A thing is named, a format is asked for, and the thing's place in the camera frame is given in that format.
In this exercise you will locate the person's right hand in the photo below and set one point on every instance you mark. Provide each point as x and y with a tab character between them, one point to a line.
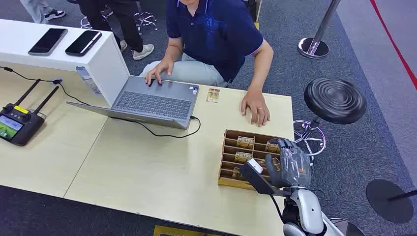
159	68

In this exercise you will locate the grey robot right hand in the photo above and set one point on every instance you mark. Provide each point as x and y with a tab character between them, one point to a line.
294	169

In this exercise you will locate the person's left hand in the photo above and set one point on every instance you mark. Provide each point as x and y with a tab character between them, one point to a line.
255	106

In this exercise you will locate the person's right forearm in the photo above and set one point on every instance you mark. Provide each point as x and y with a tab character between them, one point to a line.
172	50

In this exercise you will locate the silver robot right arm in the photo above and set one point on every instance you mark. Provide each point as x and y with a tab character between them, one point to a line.
308	208

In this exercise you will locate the person's left forearm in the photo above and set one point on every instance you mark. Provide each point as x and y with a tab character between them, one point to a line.
262	71

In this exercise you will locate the brown cardboard card holder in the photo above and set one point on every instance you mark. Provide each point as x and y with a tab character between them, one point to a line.
228	148

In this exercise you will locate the person in background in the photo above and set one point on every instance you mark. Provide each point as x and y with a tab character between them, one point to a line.
35	8
127	22

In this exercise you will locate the grey laptop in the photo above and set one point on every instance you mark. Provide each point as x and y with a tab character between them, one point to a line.
153	104

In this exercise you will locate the white cabinet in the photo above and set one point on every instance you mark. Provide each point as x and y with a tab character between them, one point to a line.
107	68

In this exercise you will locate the chrome stool base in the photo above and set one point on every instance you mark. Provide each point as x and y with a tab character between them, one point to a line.
145	18
85	23

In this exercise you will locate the clear plastic water bottle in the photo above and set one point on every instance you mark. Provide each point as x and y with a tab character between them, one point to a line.
87	79

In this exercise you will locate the black round stool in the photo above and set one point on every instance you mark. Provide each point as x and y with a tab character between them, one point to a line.
335	101

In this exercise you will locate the black smartphone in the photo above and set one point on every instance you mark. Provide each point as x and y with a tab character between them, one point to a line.
48	41
83	43

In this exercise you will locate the dark round stanchion base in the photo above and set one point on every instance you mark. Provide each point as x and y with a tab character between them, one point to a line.
355	230

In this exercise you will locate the black stanchion base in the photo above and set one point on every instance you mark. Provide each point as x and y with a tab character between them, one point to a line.
384	202

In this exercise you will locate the yellow floor plate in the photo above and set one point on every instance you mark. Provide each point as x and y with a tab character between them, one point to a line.
172	232

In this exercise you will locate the black remote controller with screen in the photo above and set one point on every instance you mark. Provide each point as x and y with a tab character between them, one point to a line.
26	125

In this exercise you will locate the red barrier belt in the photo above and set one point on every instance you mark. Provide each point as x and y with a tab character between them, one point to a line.
374	4

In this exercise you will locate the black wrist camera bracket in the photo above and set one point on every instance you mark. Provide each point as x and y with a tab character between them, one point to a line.
257	184

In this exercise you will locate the chrome stanchion post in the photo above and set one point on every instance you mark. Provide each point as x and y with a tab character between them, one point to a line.
313	48

